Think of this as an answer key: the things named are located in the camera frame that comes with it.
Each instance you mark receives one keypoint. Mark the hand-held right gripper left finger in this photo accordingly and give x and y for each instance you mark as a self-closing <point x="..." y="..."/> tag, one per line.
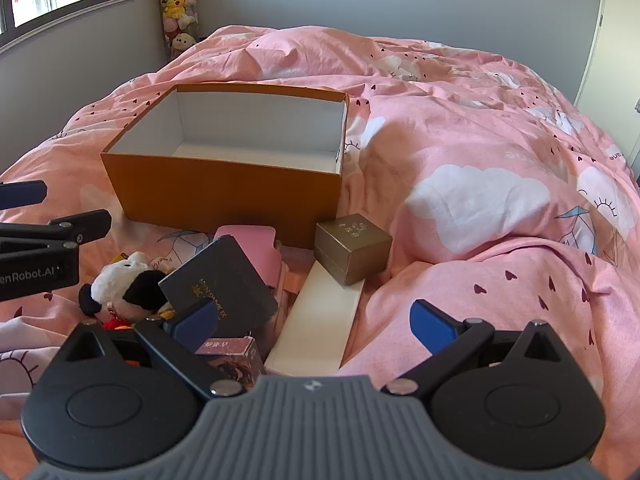
<point x="197" y="322"/>

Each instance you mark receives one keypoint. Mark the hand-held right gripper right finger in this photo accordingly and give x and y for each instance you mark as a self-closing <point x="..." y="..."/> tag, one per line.
<point x="432" y="331"/>

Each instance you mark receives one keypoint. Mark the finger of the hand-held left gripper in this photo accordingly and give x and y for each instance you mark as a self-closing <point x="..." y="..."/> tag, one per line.
<point x="75" y="225"/>
<point x="22" y="194"/>

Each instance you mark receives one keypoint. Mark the dark grey textured box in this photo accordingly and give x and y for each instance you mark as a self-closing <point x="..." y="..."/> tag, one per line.
<point x="220" y="280"/>

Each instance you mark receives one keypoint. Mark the brown picture card box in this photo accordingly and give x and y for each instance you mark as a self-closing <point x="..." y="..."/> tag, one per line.
<point x="235" y="360"/>

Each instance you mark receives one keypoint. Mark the black and white plush toy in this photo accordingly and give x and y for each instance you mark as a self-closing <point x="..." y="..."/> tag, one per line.
<point x="120" y="280"/>

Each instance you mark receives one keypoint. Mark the pink pouch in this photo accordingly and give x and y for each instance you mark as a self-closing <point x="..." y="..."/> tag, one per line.
<point x="257" y="247"/>

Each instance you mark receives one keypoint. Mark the orange cardboard box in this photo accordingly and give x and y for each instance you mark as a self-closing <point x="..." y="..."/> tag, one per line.
<point x="215" y="195"/>

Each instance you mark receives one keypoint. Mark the long white box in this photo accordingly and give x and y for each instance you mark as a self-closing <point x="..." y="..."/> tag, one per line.
<point x="320" y="320"/>

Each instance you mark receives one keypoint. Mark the gold gift box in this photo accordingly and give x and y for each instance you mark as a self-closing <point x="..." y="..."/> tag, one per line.
<point x="352" y="247"/>

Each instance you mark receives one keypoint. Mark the pink printed duvet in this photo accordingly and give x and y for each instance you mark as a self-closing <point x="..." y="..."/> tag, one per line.
<point x="450" y="135"/>

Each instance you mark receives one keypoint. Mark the clear tube of plush toys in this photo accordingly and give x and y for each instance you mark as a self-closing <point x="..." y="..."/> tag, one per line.
<point x="177" y="5"/>

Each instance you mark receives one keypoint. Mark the white door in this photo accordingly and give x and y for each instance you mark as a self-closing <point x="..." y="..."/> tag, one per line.
<point x="617" y="35"/>

